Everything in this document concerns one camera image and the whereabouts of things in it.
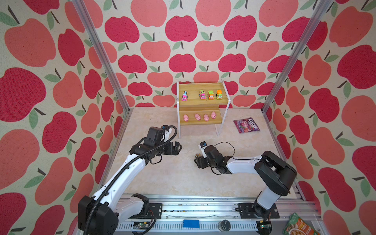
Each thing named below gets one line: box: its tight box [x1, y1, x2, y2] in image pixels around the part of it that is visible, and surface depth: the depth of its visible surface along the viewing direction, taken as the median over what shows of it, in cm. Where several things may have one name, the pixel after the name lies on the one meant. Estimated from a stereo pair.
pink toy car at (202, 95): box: [199, 89, 207, 100], surface depth 82 cm
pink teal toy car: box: [181, 90, 189, 102], surface depth 81 cm
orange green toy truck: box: [215, 89, 223, 100], surface depth 82 cm
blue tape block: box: [182, 219, 200, 229], surface depth 72 cm
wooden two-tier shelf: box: [176, 79, 231, 140], surface depth 90 cm
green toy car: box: [207, 90, 215, 101], surface depth 82 cm
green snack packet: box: [282, 212, 322, 235], surface depth 70 cm
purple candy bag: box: [233, 117, 261, 134], surface depth 110 cm
